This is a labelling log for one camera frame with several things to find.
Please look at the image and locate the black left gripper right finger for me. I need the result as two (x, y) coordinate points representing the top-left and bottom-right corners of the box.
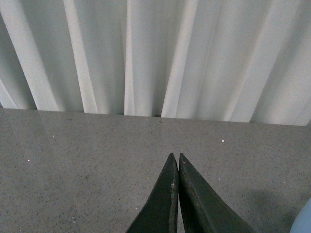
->
(179, 154), (254, 233)

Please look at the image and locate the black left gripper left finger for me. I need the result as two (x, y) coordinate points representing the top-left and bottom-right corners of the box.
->
(127, 153), (179, 233)

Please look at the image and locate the blue plastic cup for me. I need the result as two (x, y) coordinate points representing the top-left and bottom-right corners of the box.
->
(290, 199), (311, 233)

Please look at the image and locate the white pleated curtain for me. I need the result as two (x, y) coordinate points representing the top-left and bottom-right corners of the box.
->
(0, 0), (311, 126)

